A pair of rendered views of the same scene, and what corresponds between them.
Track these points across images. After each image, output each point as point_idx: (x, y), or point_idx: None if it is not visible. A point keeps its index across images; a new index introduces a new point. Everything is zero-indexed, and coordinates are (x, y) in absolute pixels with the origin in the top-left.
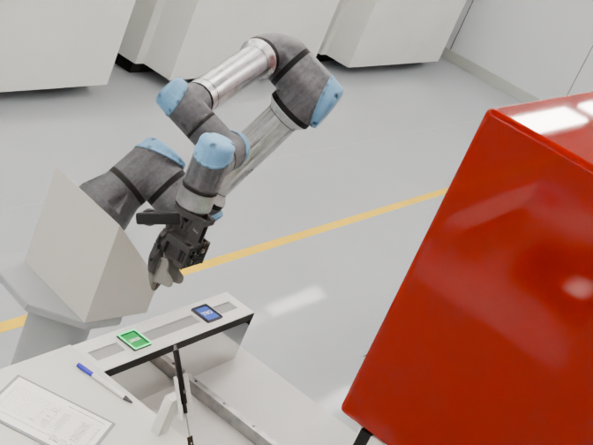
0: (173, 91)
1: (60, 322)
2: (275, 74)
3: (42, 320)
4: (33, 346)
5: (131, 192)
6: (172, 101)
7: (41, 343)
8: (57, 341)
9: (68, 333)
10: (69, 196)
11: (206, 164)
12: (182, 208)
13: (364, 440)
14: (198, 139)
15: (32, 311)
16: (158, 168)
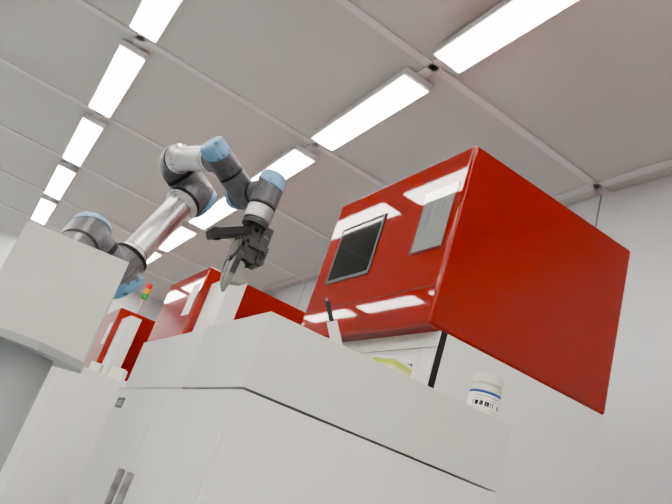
0: (225, 142)
1: (36, 373)
2: (185, 173)
3: (17, 373)
4: (1, 405)
5: (96, 248)
6: (226, 149)
7: (13, 399)
8: (28, 395)
9: (38, 385)
10: (51, 245)
11: (279, 187)
12: (260, 219)
13: (444, 337)
14: (268, 171)
15: (43, 349)
16: (107, 233)
